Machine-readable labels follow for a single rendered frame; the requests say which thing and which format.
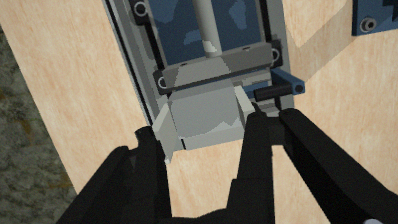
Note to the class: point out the grey flat bar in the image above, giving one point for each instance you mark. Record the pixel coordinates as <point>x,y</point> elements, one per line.
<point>264,104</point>
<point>251,78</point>

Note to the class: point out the grey metal block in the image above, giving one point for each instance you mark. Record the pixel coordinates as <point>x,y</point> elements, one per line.
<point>204,109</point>

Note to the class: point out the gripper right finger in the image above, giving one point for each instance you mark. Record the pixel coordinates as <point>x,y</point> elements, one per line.
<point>345,191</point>

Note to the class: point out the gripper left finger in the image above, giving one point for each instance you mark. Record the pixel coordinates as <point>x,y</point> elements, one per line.
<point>106,199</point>

